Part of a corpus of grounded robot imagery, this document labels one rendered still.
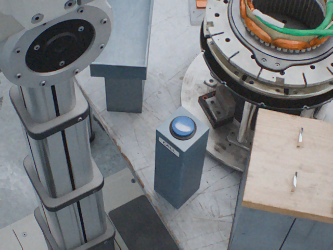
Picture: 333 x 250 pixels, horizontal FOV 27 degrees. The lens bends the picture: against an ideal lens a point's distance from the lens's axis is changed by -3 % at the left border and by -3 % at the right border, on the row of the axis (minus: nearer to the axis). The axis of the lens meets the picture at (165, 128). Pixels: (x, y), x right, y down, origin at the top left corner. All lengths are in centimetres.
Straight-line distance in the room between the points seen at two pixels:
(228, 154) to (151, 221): 57
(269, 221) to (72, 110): 40
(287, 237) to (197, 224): 24
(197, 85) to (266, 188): 48
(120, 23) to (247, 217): 47
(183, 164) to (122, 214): 77
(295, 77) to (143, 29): 33
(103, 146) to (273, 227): 126
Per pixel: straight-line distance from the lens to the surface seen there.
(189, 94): 159
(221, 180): 151
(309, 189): 121
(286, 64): 130
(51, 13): 52
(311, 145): 126
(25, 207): 236
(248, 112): 142
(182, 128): 126
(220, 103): 154
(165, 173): 138
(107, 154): 242
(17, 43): 84
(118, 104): 156
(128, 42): 139
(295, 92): 132
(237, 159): 152
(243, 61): 129
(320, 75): 130
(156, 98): 161
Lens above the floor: 213
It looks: 59 degrees down
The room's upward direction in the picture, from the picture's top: 4 degrees clockwise
